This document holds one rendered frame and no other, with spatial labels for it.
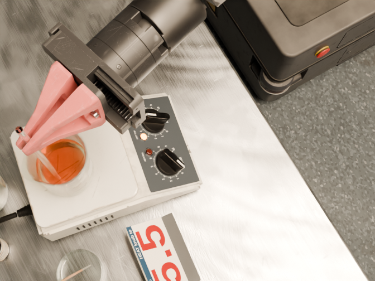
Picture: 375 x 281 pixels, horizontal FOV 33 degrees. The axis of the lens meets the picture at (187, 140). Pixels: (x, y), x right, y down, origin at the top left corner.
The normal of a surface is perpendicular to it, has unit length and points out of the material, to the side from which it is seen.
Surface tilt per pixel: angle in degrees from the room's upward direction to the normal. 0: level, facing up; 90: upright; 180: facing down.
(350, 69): 0
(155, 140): 30
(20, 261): 0
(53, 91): 21
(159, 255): 40
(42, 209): 0
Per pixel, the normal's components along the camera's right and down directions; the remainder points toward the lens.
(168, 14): 0.28, 0.00
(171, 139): 0.50, -0.38
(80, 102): -0.22, 0.02
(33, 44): 0.04, -0.25
